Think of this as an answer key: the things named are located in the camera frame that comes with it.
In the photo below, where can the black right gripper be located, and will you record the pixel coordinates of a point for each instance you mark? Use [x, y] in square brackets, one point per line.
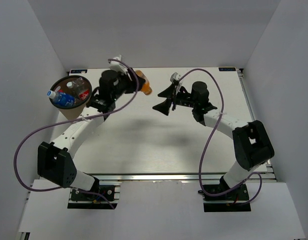
[169, 93]

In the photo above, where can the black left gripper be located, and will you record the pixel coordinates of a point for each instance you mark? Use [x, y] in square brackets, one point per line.
[131, 82]

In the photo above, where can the orange juice bottle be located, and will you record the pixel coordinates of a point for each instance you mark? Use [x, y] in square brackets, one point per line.
[144, 83]

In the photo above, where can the crushed red label bottle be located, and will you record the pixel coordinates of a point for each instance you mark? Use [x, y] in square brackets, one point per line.
[82, 88]

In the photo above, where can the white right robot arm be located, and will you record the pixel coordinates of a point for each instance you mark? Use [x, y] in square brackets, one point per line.
[252, 145]

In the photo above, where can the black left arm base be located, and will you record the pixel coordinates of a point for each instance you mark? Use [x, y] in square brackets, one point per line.
[104, 196]

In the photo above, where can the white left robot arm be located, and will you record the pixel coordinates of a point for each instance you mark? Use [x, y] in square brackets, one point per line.
[55, 159]

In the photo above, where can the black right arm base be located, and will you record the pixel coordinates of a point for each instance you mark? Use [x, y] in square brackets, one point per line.
[233, 201]

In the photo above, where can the brown cardboard cylinder bin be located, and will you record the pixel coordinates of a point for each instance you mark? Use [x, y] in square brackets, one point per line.
[74, 111]

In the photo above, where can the blue sticker right corner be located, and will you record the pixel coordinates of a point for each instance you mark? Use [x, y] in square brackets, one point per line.
[227, 69]

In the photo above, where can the blue sticker corner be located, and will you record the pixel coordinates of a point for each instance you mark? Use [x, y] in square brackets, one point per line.
[78, 71]
[227, 69]

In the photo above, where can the blue sticker left corner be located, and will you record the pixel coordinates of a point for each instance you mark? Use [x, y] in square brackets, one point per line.
[78, 71]

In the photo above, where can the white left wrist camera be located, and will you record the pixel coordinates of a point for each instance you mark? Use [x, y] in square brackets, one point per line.
[117, 66]

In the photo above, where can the aluminium table front rail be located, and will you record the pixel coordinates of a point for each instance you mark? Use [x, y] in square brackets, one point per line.
[163, 177]

